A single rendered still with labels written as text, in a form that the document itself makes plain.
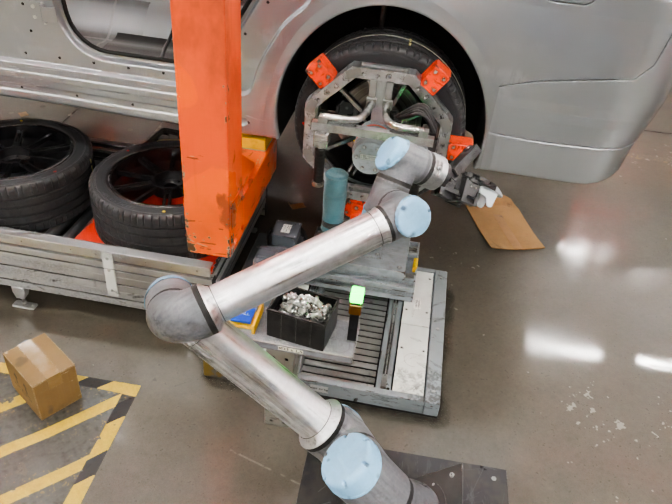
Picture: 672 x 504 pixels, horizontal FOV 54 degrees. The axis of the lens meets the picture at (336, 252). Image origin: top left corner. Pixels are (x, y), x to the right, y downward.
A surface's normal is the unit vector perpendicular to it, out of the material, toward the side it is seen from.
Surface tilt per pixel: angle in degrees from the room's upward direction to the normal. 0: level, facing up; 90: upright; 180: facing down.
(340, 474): 40
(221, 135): 90
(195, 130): 90
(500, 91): 90
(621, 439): 0
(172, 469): 0
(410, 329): 0
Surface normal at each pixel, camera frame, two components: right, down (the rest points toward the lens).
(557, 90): -0.17, 0.58
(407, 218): 0.37, 0.20
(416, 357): 0.07, -0.80
